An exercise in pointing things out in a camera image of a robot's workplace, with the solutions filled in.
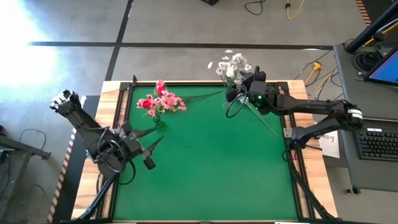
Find black floor mat striped edge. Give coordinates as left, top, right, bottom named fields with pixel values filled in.
left=49, top=95, right=100, bottom=223

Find black keyboard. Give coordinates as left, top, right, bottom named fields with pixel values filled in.
left=353, top=126, right=398, bottom=162

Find white paper sheet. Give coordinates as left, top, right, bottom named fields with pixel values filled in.
left=318, top=130, right=341, bottom=159

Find coiled black cables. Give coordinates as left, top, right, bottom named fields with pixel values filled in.
left=354, top=49, right=383, bottom=73

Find black diagonal frame strut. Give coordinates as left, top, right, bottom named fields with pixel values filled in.
left=74, top=177, right=116, bottom=222
left=287, top=155, right=338, bottom=222

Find yellow floor cable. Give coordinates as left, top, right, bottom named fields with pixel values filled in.
left=285, top=0, right=307, bottom=20

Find grey keyboard shelf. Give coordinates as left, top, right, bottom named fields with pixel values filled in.
left=338, top=117, right=398, bottom=193

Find black slanted pole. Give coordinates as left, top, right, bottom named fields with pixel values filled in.
left=345, top=0, right=398, bottom=54

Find green table mat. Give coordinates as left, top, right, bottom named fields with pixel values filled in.
left=112, top=84, right=299, bottom=222

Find grey metal stand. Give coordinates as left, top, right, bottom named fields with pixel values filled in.
left=0, top=124, right=52, bottom=218

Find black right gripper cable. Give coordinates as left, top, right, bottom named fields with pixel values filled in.
left=226, top=93, right=247, bottom=119

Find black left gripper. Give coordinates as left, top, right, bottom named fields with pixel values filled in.
left=116, top=120, right=164, bottom=171

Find left clear glass vase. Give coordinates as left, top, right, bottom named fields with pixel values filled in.
left=153, top=113, right=168, bottom=134

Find grey desk top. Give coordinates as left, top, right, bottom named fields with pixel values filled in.
left=333, top=42, right=398, bottom=121

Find clear glass vase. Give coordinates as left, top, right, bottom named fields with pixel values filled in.
left=153, top=113, right=168, bottom=134
left=221, top=90, right=234, bottom=111

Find yellow plug cable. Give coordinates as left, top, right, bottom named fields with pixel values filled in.
left=303, top=61, right=323, bottom=86

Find laptop with blue screen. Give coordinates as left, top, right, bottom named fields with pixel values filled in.
left=364, top=46, right=398, bottom=87

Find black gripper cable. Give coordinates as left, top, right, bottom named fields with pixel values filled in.
left=226, top=93, right=247, bottom=119
left=117, top=157, right=137, bottom=186

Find black table frame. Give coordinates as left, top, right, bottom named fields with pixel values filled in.
left=96, top=80, right=313, bottom=223

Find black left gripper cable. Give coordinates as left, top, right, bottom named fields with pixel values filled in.
left=117, top=157, right=137, bottom=186

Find black floor cable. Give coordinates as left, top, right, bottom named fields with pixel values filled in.
left=244, top=0, right=265, bottom=16

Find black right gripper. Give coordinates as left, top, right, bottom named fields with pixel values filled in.
left=225, top=65, right=278, bottom=115

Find pink blossom spray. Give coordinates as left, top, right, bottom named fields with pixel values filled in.
left=174, top=91, right=223, bottom=108
left=136, top=93, right=188, bottom=124

